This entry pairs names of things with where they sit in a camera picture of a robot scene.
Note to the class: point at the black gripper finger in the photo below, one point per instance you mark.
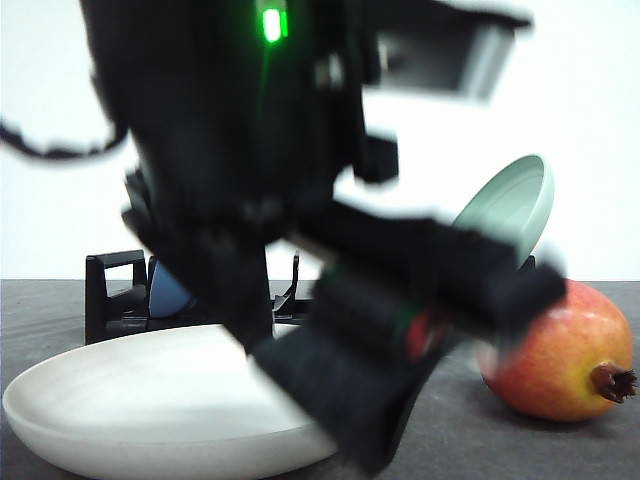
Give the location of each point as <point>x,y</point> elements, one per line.
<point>355,368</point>
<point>464,277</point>

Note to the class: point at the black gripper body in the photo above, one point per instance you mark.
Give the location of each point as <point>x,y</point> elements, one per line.
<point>241,114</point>

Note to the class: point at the red yellow pomegranate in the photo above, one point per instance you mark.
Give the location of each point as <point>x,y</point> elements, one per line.
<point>569,365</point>

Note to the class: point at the white plate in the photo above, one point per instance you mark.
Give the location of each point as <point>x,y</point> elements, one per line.
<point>178,402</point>

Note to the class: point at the green plate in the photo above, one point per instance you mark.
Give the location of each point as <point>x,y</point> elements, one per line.
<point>514,203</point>

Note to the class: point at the blue plate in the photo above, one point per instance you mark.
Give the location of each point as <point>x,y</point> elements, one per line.
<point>169,297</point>

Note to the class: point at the black plate rack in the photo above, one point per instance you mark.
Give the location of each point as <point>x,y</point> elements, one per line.
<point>117,300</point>

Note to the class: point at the black cable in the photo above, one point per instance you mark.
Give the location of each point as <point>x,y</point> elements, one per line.
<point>61,152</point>

